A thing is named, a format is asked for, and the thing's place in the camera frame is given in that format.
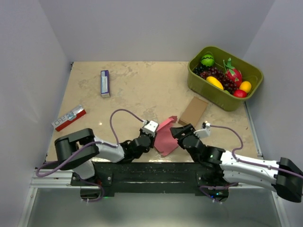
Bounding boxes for pink paper box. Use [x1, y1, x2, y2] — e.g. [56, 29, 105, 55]
[154, 116, 178, 157]

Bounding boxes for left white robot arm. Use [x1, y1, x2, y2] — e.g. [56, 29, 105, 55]
[54, 126, 157, 185]

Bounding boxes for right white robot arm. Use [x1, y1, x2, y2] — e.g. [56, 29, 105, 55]
[170, 123, 303, 203]

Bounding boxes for brown cardboard box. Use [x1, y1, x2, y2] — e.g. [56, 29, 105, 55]
[178, 97, 208, 126]

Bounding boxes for red white toothpaste box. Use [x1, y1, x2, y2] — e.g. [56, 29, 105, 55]
[52, 105, 86, 131]

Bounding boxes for purple toothpaste box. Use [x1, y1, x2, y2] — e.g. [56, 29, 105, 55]
[100, 70, 110, 98]

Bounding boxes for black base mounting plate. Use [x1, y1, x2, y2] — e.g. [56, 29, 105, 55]
[70, 161, 239, 198]

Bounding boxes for olive green plastic bin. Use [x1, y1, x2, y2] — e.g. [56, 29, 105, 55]
[187, 46, 264, 112]

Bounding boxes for yellow toy mango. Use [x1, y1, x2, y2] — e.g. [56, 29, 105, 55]
[206, 76, 224, 90]

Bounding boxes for dark purple toy grapes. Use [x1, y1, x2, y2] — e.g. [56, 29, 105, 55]
[193, 66, 238, 95]

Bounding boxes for red toy apple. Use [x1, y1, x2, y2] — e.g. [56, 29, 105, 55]
[233, 89, 247, 98]

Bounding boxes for green toy watermelon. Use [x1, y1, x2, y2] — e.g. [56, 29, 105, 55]
[200, 54, 215, 67]

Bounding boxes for orange toy lemon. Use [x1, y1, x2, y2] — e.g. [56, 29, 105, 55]
[239, 81, 252, 94]

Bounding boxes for red toy dragon fruit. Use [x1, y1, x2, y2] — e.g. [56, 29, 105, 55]
[223, 58, 242, 88]

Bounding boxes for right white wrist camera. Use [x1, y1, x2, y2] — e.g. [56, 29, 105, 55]
[194, 121, 211, 139]

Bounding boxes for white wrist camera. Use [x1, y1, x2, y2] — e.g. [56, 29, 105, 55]
[142, 120, 159, 137]
[194, 121, 211, 139]

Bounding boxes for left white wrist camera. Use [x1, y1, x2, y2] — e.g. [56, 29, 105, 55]
[142, 120, 159, 137]

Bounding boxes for aluminium frame rail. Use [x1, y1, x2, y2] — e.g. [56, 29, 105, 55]
[29, 104, 281, 197]

